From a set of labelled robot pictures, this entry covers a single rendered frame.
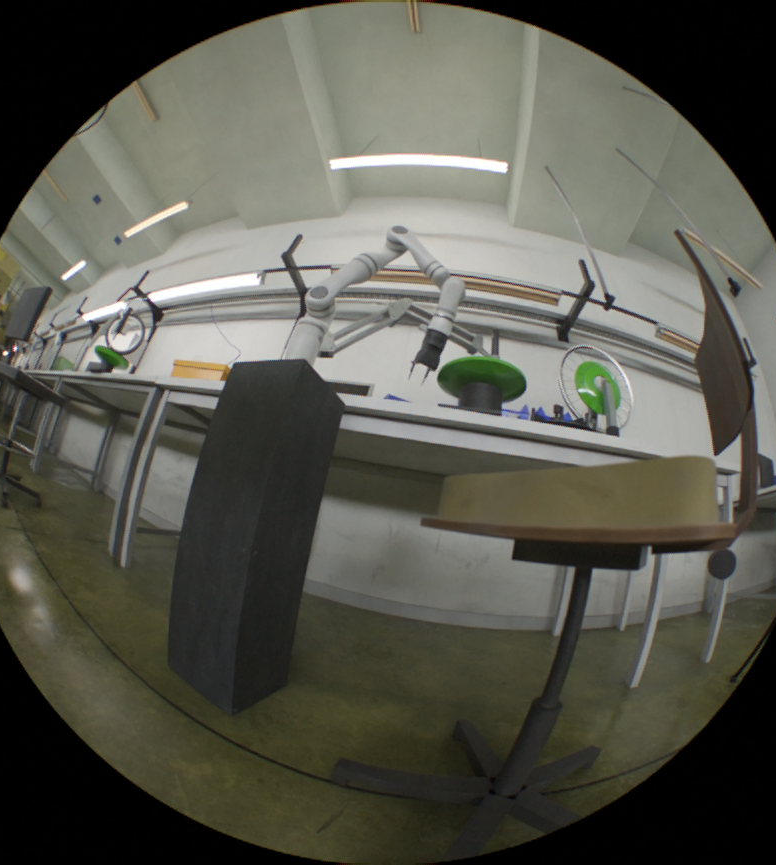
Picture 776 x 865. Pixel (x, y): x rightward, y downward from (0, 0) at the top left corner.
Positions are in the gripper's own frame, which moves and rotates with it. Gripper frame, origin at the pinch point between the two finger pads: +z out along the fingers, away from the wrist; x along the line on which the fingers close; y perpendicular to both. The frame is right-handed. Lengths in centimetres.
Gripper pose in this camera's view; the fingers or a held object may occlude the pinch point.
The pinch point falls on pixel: (415, 382)
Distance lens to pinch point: 98.8
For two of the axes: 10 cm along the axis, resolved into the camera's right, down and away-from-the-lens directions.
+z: -3.7, 9.2, 1.4
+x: 8.8, 3.0, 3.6
